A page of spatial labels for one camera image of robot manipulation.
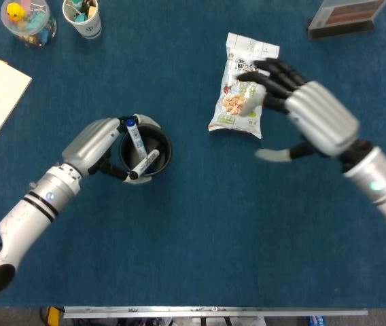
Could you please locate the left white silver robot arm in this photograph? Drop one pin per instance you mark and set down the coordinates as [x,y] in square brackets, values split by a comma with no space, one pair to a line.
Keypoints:
[26,220]

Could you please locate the white paper cup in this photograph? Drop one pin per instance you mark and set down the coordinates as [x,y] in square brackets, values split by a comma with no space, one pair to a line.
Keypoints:
[89,29]

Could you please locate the yellow rubber duck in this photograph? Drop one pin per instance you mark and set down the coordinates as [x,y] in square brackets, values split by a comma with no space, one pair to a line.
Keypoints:
[15,12]

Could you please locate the black round pen cup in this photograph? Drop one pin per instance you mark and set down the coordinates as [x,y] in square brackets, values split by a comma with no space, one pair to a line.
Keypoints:
[164,159]

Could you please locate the white peanut snack bag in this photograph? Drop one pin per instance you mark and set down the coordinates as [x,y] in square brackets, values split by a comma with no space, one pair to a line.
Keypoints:
[230,112]

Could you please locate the black capped white marker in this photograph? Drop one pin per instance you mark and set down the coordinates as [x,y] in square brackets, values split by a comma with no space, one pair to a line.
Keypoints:
[145,163]

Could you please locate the blue box under table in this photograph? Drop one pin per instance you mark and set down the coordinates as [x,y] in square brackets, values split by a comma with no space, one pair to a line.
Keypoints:
[316,320]

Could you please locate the blue capped white marker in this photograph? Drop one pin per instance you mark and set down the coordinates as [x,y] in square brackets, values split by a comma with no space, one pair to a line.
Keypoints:
[135,136]

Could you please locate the clear jar of binder clips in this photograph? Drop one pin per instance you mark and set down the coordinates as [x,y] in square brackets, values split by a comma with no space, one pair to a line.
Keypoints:
[40,32]

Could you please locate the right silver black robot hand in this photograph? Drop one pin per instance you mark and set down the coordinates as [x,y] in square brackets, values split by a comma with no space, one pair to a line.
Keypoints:
[322,115]

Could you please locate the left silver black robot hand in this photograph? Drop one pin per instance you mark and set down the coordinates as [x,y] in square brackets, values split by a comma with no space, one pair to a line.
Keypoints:
[87,142]

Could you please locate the yellow object under table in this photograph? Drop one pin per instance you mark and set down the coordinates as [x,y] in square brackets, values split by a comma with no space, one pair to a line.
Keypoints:
[54,315]

